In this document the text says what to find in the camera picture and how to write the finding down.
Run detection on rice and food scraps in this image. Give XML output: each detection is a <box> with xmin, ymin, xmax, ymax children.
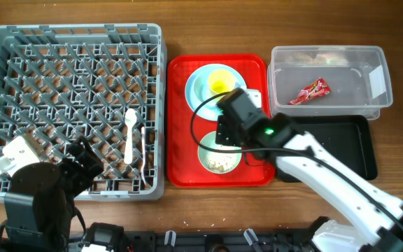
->
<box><xmin>205</xmin><ymin>151</ymin><xmax>241</xmax><ymax>174</ymax></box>

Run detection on mint green bowl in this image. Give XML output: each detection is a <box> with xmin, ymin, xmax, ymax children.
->
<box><xmin>197</xmin><ymin>132</ymin><xmax>242</xmax><ymax>174</ymax></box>

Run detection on white plastic fork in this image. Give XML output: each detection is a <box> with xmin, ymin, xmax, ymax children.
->
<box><xmin>140</xmin><ymin>125</ymin><xmax>148</xmax><ymax>186</ymax></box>

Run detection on white plastic spoon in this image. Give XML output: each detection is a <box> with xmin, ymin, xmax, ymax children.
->
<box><xmin>124</xmin><ymin>108</ymin><xmax>137</xmax><ymax>165</ymax></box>

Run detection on red snack wrapper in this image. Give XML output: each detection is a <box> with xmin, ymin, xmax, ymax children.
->
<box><xmin>288</xmin><ymin>78</ymin><xmax>331</xmax><ymax>105</ymax></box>

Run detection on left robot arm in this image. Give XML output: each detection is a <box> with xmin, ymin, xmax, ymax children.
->
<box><xmin>0</xmin><ymin>134</ymin><xmax>104</xmax><ymax>251</ymax></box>

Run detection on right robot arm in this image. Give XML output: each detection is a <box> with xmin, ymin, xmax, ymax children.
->
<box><xmin>217</xmin><ymin>88</ymin><xmax>403</xmax><ymax>251</ymax></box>

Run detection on grey dishwasher rack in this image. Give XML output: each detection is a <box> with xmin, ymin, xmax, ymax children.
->
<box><xmin>0</xmin><ymin>23</ymin><xmax>167</xmax><ymax>202</ymax></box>

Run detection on yellow plastic cup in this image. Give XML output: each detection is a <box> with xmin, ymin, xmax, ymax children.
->
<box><xmin>208</xmin><ymin>69</ymin><xmax>236</xmax><ymax>95</ymax></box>

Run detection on light blue bowl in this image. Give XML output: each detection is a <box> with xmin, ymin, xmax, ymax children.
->
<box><xmin>190</xmin><ymin>65</ymin><xmax>246</xmax><ymax>102</ymax></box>

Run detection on light blue plate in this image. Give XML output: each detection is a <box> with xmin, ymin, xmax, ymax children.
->
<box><xmin>185</xmin><ymin>64</ymin><xmax>247</xmax><ymax>121</ymax></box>

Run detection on red plastic tray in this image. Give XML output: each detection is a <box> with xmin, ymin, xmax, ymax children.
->
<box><xmin>166</xmin><ymin>54</ymin><xmax>276</xmax><ymax>188</ymax></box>

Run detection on clear plastic bin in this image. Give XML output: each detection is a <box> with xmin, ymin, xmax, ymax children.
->
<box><xmin>267</xmin><ymin>45</ymin><xmax>393</xmax><ymax>120</ymax></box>

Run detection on black tray bin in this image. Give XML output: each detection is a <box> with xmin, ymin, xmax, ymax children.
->
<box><xmin>271</xmin><ymin>113</ymin><xmax>378</xmax><ymax>181</ymax></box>

